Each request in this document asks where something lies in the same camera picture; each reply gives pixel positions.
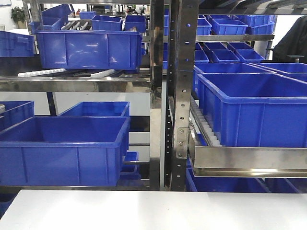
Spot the blue bin behind lower left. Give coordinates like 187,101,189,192
59,102,130,116

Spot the blue bin behind right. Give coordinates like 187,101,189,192
193,63,274,95

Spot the large blue bin lower left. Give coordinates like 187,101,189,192
0,116,130,186

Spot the large blue bin upper left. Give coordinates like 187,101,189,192
35,30,142,70

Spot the steel shelf rack frame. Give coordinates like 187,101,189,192
0,0,307,192

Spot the steel front shelf rail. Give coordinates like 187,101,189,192
190,146,307,178

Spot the large blue bin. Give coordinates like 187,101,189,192
0,116,130,186
35,30,142,70

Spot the large blue bin right shelf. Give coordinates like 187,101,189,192
198,73,307,148

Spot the blue bin far left edge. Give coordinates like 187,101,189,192
0,31,34,57

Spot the white roller track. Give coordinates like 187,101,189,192
190,98,222,147

